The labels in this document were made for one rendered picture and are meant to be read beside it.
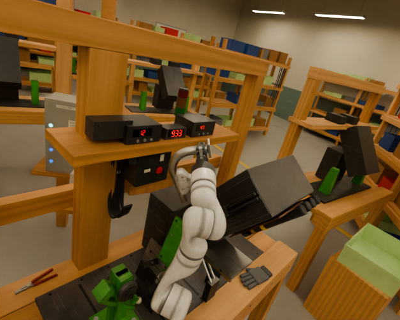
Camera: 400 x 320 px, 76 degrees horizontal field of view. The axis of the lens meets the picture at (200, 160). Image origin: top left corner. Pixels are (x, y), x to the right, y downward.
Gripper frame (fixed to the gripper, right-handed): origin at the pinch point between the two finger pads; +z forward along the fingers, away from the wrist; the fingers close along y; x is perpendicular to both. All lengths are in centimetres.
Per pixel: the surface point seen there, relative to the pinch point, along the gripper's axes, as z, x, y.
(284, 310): 34, -49, -202
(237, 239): 29, -12, -89
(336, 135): 669, -406, -446
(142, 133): 13.3, 22.7, 2.1
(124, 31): 22.4, 21.7, 35.8
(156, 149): 13.6, 19.2, -6.2
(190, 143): 26.6, 6.6, -13.1
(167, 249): -6.4, 20.1, -43.7
